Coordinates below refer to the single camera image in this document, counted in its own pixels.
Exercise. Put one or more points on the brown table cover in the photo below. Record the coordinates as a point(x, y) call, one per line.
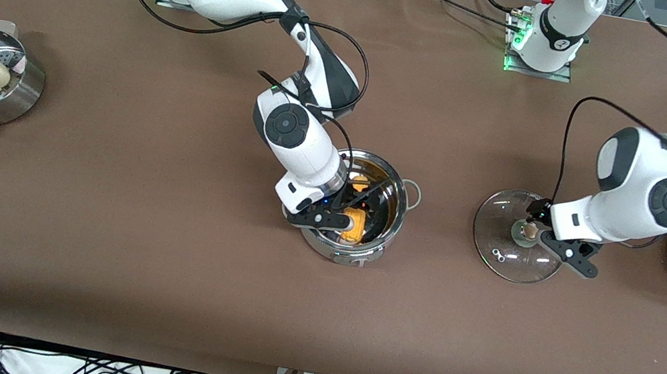
point(311, 319)

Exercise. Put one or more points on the yellow corn cob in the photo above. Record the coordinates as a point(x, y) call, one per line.
point(354, 226)

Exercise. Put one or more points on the glass pot lid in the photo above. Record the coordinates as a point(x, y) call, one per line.
point(504, 222)

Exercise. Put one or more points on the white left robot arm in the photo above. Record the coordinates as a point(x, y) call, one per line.
point(638, 190)

